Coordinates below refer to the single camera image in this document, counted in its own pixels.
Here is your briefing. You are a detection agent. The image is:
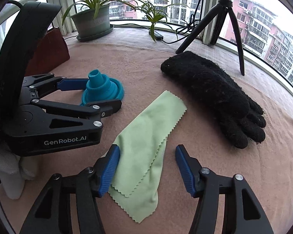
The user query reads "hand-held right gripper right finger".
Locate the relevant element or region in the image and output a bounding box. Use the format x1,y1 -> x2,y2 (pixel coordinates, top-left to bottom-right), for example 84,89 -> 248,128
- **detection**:
175,144 -> 274,234

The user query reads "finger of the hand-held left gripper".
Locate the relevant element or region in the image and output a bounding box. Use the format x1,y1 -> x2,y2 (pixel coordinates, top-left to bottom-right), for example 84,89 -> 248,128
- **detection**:
22,73 -> 89,98
32,99 -> 122,130

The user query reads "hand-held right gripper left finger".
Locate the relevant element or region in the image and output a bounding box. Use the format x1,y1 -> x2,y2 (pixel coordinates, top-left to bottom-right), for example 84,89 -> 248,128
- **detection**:
20,144 -> 121,234

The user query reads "teal silicone funnel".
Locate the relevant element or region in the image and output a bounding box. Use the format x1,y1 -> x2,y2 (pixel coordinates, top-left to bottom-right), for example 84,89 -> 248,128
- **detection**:
82,69 -> 124,106

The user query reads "light green cloth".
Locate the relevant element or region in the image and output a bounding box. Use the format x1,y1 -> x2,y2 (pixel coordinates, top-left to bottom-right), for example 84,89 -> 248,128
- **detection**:
104,90 -> 187,224

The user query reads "person's left hand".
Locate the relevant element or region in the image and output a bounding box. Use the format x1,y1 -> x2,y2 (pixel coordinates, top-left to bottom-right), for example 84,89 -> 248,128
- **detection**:
0,151 -> 38,200

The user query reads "grey flower pot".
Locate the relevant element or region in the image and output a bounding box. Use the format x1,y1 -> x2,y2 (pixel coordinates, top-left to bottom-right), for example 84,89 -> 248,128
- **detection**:
70,5 -> 111,39

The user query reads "grey pot saucer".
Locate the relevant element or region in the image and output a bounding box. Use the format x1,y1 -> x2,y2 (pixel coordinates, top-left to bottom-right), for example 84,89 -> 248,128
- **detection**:
76,24 -> 114,42

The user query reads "black knit glove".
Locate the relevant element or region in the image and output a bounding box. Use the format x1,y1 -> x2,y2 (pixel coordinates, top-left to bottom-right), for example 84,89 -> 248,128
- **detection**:
160,51 -> 266,149

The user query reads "green spider plant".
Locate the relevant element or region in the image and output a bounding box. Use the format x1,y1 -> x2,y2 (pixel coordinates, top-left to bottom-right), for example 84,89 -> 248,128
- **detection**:
57,0 -> 183,43

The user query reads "black tripod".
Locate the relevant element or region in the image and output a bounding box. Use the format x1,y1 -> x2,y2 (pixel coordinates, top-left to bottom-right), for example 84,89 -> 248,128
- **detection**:
176,0 -> 246,76

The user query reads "black cable with inline switch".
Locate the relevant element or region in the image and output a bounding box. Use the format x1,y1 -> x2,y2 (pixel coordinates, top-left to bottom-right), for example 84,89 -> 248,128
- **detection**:
110,0 -> 210,45

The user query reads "white window frame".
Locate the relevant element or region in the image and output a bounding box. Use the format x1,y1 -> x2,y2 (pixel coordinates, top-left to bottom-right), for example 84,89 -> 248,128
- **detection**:
0,0 -> 293,98

